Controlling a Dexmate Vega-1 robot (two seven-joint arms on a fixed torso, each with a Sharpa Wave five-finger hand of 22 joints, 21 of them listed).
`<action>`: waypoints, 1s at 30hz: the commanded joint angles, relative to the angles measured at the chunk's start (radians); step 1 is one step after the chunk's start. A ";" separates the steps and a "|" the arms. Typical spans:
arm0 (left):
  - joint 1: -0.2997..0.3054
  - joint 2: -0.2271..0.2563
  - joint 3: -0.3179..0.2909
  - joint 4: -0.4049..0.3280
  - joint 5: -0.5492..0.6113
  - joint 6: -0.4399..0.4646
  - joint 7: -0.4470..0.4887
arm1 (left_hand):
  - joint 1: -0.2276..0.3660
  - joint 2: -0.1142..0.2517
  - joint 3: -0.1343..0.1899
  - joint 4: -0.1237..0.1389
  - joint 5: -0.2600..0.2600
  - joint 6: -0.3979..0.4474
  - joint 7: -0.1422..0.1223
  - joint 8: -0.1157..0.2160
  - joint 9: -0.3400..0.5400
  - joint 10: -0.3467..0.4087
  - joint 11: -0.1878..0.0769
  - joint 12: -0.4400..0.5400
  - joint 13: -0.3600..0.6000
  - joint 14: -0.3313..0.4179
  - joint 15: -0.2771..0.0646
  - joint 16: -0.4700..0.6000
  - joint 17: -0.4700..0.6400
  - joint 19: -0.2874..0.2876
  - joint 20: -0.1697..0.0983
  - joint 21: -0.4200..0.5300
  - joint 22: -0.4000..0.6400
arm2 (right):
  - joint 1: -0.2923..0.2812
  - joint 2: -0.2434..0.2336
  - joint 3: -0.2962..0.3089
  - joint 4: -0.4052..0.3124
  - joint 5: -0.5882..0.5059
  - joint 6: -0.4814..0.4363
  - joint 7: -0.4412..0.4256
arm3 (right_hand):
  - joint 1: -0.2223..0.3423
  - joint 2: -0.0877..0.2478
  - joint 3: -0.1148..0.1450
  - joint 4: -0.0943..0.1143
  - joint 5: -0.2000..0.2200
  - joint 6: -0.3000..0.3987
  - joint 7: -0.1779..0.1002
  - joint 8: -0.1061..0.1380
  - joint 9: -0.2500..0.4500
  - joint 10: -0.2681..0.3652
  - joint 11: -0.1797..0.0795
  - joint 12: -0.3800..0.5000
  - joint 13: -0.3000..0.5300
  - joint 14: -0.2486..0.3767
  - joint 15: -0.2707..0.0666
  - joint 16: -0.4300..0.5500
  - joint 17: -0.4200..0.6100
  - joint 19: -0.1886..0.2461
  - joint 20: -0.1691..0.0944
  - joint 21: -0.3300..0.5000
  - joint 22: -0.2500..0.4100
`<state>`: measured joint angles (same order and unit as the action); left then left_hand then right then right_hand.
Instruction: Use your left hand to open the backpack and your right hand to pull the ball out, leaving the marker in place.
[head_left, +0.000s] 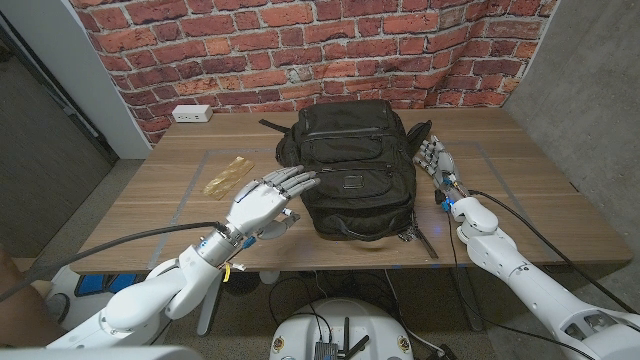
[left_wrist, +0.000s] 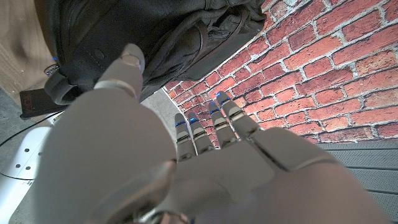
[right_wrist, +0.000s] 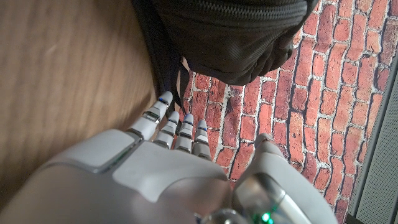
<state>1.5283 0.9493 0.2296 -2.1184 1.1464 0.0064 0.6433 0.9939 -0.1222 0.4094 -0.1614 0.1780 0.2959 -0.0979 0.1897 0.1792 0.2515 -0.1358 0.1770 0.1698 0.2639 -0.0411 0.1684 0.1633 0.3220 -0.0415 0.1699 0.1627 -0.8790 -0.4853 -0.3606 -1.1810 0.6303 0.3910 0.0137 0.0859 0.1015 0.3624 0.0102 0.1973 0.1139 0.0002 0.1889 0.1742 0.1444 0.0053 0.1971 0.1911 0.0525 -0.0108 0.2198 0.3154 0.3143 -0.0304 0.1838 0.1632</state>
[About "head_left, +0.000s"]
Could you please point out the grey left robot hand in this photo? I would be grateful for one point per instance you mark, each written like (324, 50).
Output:
(260, 202)

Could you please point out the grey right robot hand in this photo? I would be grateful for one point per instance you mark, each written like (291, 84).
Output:
(442, 165)

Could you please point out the black backpack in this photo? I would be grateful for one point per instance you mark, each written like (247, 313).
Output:
(360, 170)

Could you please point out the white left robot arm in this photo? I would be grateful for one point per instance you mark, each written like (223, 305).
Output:
(140, 300)

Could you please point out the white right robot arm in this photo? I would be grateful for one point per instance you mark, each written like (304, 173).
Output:
(525, 280)

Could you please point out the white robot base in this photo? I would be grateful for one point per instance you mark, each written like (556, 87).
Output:
(345, 320)

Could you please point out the blue and white marker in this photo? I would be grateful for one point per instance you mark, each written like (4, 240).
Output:
(288, 212)

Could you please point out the golden plastic wrapper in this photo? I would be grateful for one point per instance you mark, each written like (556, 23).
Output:
(227, 177)

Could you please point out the white power outlet box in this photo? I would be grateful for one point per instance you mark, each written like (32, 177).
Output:
(192, 113)

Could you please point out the white table leg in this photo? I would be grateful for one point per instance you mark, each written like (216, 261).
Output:
(209, 310)

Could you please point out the dark table leg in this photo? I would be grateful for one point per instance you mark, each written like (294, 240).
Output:
(467, 300)

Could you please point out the red brick print backdrop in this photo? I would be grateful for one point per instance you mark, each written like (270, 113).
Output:
(300, 40)

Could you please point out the blue and white floor device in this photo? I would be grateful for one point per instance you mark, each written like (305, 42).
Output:
(100, 284)

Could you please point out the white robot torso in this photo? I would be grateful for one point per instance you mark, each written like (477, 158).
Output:
(100, 354)

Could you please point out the person's brown limb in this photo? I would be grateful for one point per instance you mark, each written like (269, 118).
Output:
(20, 310)

